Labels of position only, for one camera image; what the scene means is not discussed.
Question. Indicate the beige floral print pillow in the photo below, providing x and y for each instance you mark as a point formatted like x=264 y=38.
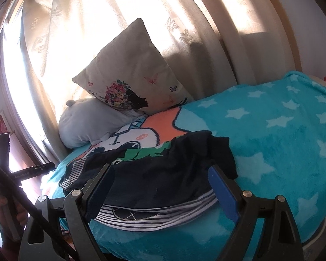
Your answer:
x=130 y=68

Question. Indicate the cream patterned curtain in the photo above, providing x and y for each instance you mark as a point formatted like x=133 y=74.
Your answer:
x=97 y=19

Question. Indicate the person's left hand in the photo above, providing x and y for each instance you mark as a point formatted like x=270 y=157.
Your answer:
x=19 y=214

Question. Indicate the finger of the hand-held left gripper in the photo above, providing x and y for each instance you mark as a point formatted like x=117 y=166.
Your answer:
x=34 y=170

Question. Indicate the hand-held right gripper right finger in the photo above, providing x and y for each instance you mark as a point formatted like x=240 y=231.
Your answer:
x=223 y=194

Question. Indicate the plain grey pillow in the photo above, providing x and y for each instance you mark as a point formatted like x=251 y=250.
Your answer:
x=92 y=122

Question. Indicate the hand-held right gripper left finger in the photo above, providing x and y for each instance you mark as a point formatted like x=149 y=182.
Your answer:
x=99 y=187

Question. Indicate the beige padded headboard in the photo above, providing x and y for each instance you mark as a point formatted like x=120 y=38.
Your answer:
x=263 y=24

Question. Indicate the turquoise star printed blanket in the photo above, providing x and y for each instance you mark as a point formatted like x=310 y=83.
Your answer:
x=274 y=141

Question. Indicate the navy pants with striped lining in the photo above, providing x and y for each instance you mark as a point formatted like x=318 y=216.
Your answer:
x=163 y=174

